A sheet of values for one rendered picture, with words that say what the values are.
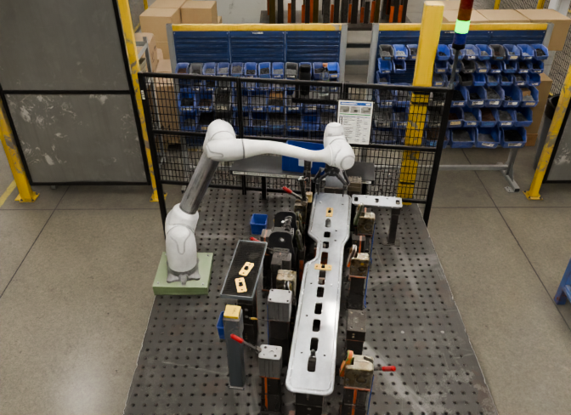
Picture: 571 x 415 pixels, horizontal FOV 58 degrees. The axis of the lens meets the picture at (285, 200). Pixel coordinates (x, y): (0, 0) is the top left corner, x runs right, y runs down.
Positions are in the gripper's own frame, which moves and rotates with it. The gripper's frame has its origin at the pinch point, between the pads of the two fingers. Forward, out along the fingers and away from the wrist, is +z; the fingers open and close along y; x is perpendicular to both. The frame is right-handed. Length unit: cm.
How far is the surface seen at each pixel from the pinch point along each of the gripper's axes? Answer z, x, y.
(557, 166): 82, 194, 196
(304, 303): 13, -72, -6
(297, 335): 13, -91, -7
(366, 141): -4, 54, 19
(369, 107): -27, 54, 18
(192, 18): 22, 404, -199
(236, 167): 10, 36, -61
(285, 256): 5, -50, -18
